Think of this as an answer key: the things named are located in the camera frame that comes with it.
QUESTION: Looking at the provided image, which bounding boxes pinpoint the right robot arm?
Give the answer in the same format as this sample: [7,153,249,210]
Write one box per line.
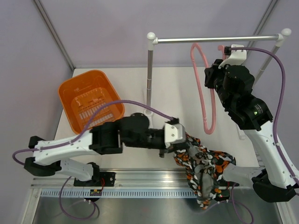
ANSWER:
[205,59,299,203]

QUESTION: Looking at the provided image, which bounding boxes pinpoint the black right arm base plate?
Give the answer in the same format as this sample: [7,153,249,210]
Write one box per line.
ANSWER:
[219,180,240,188]

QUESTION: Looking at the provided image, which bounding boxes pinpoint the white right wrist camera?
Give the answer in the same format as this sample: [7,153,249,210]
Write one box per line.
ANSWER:
[218,45,247,69]

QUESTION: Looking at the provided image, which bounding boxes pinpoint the aluminium mounting rail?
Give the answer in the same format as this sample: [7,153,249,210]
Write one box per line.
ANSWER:
[31,168,285,189]

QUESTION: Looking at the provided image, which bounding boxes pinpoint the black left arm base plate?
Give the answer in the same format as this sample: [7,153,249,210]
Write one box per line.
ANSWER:
[73,171,116,187]

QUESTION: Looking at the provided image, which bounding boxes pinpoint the white and silver clothes rack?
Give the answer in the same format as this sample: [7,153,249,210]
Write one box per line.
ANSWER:
[143,28,292,143]

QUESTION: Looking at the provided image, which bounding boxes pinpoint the pink clothes hanger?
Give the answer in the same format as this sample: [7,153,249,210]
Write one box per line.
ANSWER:
[190,43,217,135]

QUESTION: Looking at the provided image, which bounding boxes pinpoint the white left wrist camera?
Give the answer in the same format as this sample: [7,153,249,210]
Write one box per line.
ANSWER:
[164,118,186,145]

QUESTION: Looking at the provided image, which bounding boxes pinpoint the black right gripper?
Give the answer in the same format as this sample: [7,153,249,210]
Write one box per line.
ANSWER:
[205,59,235,109]

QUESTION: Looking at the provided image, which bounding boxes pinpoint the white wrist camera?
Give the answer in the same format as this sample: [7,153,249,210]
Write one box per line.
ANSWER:
[164,118,186,145]
[218,45,247,69]

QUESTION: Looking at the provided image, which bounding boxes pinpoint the orange plastic basket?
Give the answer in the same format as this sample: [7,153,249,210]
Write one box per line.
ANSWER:
[58,70,120,134]

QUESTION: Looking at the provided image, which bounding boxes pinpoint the white slotted cable duct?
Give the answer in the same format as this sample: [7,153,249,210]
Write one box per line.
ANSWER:
[40,188,196,198]

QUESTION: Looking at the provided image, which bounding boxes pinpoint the camouflage patterned shorts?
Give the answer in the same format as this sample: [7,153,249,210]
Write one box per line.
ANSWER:
[173,134,236,210]

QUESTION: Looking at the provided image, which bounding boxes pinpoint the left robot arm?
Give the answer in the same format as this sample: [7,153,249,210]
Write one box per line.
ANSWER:
[23,113,189,187]

